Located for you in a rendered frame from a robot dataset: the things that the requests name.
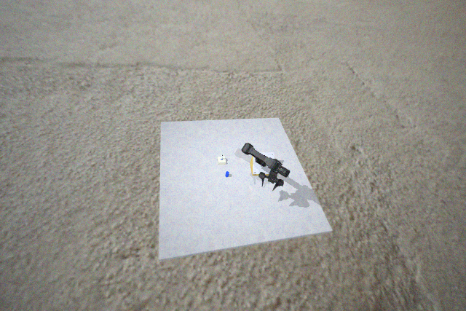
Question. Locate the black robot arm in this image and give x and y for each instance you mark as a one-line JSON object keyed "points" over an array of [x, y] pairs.
{"points": [[263, 160]]}

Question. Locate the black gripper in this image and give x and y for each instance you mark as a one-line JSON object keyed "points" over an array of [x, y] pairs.
{"points": [[262, 176]]}

